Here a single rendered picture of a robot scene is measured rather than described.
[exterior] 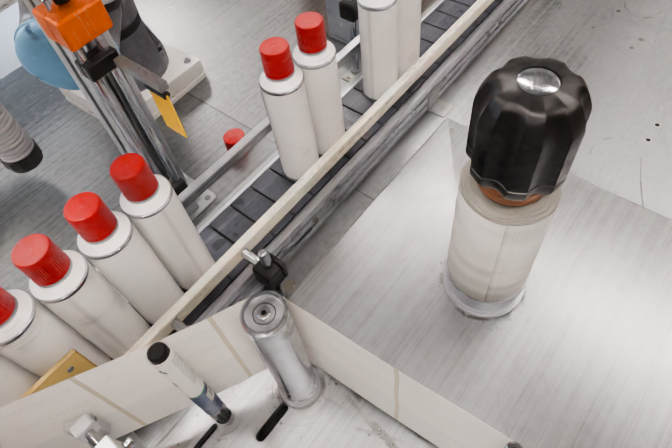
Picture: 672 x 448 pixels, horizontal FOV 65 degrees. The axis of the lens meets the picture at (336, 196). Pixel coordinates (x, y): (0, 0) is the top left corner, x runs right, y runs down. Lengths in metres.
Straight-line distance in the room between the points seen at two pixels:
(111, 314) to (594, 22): 0.89
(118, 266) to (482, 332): 0.38
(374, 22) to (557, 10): 0.46
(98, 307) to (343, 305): 0.25
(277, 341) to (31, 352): 0.23
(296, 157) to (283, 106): 0.09
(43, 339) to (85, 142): 0.48
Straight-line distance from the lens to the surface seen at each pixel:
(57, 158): 0.96
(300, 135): 0.65
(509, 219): 0.45
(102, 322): 0.57
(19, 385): 0.58
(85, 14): 0.51
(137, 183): 0.51
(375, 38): 0.72
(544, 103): 0.38
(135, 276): 0.56
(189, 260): 0.60
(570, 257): 0.67
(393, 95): 0.76
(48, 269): 0.50
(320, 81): 0.64
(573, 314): 0.63
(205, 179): 0.64
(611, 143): 0.86
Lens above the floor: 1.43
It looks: 53 degrees down
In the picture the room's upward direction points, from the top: 9 degrees counter-clockwise
